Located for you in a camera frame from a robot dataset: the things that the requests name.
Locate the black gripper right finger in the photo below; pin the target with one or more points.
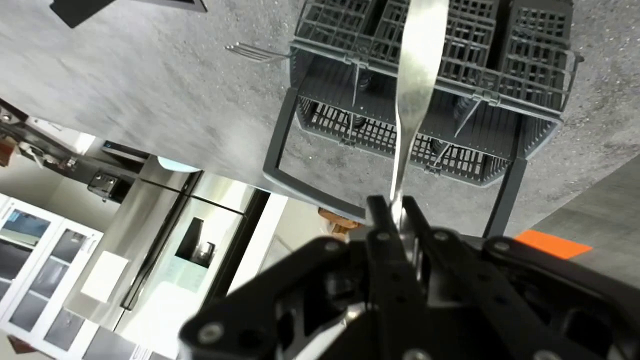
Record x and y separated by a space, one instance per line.
506 292

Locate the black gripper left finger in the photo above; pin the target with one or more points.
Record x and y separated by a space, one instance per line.
346 292

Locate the silver spoon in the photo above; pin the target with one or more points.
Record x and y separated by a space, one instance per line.
416 81

